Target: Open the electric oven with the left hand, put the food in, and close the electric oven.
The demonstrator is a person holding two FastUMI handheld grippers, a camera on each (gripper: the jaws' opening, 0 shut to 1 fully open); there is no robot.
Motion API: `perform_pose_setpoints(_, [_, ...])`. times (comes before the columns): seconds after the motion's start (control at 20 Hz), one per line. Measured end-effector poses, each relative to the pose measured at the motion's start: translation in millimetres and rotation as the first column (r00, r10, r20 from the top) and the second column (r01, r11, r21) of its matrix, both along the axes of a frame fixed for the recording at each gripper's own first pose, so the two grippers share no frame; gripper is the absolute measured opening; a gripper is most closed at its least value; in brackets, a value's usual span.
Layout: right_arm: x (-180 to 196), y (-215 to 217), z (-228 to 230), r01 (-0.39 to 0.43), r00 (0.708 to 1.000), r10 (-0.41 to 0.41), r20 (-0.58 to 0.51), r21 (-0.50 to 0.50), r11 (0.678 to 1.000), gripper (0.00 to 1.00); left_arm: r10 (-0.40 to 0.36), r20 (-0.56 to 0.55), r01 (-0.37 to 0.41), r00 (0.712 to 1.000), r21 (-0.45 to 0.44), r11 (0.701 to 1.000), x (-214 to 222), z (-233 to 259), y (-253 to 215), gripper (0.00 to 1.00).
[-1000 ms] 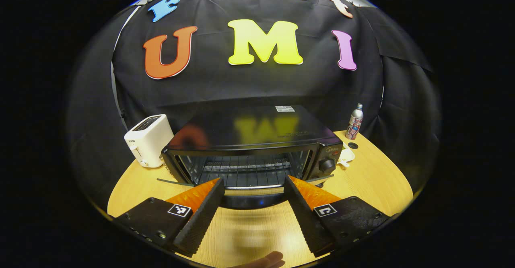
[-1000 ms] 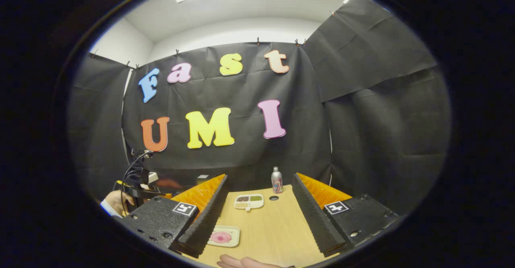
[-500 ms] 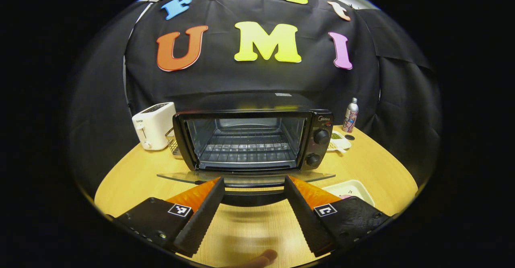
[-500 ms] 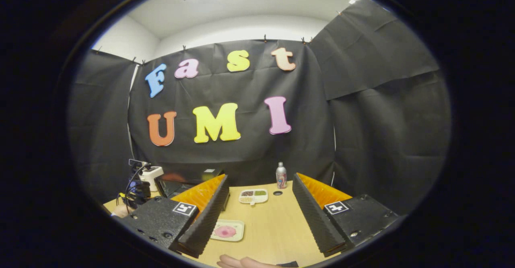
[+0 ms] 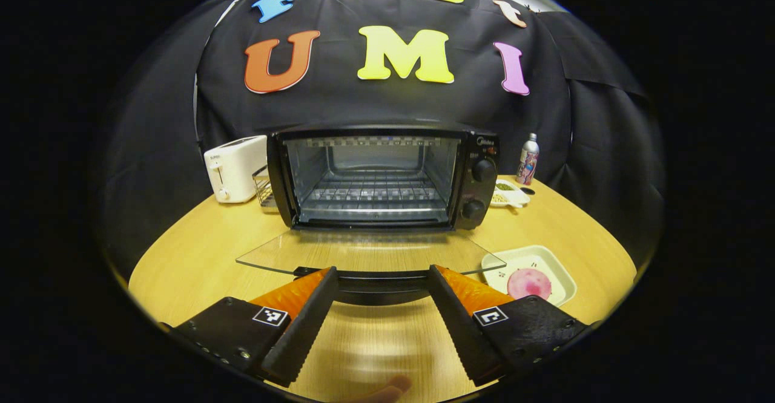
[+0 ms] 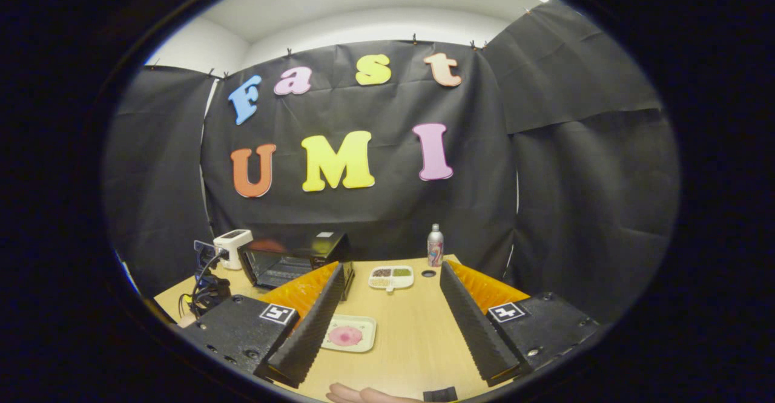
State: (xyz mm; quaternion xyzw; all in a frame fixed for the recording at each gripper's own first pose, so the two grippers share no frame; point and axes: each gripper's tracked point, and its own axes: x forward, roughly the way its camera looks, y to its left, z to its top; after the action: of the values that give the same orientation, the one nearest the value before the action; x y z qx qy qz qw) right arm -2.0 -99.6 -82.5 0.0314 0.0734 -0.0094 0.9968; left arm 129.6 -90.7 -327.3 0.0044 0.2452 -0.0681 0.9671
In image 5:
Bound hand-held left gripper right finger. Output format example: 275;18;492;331
427;264;600;387

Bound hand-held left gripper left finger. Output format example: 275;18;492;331
160;266;340;388

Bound pink round food slice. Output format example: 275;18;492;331
507;268;553;301

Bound cream square plate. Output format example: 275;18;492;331
481;245;578;307

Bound black electric oven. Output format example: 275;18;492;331
236;122;507;307

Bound white divided snack dish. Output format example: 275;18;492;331
490;179;531;209

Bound white toaster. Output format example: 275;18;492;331
204;135;269;205

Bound silver printed bottle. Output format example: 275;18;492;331
516;133;541;186

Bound black backdrop cloth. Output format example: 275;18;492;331
100;0;667;277

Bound metal wire basket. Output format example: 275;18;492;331
252;165;280;209

